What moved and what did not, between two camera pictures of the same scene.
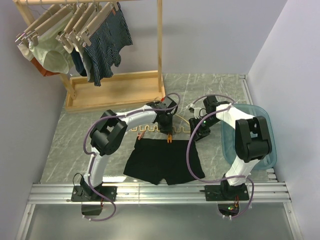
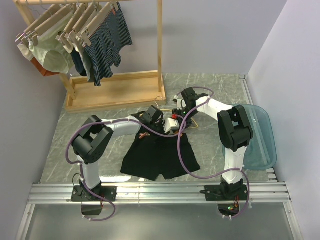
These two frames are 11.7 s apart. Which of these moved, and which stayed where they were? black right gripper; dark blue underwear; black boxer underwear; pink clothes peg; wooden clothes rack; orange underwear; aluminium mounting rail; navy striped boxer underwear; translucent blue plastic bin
Moved: black right gripper; black boxer underwear; pink clothes peg
Stayed: dark blue underwear; orange underwear; aluminium mounting rail; translucent blue plastic bin; navy striped boxer underwear; wooden clothes rack
